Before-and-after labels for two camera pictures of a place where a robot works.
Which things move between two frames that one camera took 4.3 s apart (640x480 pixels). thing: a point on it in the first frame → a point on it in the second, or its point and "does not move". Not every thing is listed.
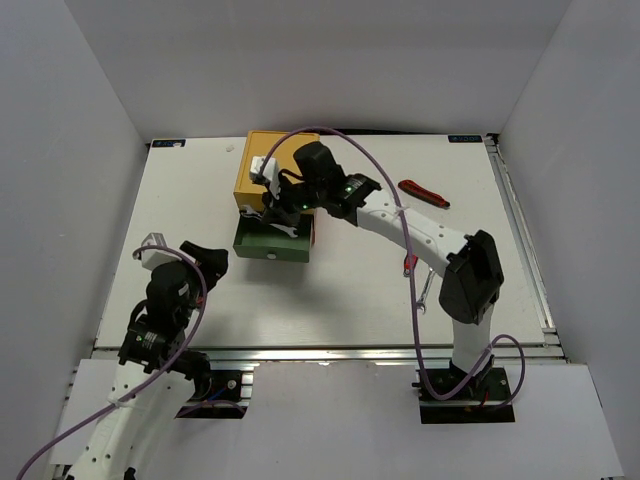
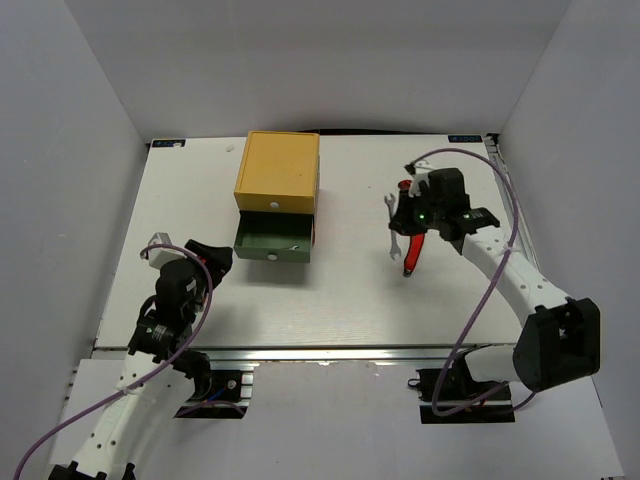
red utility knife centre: [406, 271] does not move
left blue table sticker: [168, 143] does not move
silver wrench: [421, 303] → [393, 248]
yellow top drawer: [256, 202] does not move
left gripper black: [214, 261] does not move
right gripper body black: [296, 196] → [417, 215]
